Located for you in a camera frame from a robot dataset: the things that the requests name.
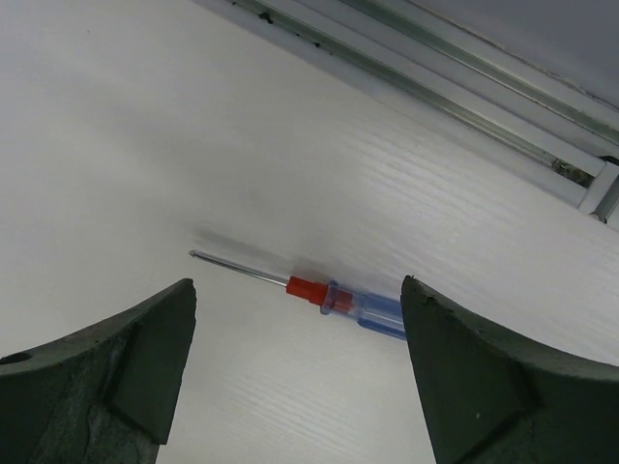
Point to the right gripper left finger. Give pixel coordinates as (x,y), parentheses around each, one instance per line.
(104,394)

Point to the aluminium enclosure side rail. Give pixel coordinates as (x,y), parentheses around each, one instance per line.
(565,140)

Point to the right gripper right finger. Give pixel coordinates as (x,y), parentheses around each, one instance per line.
(491,395)

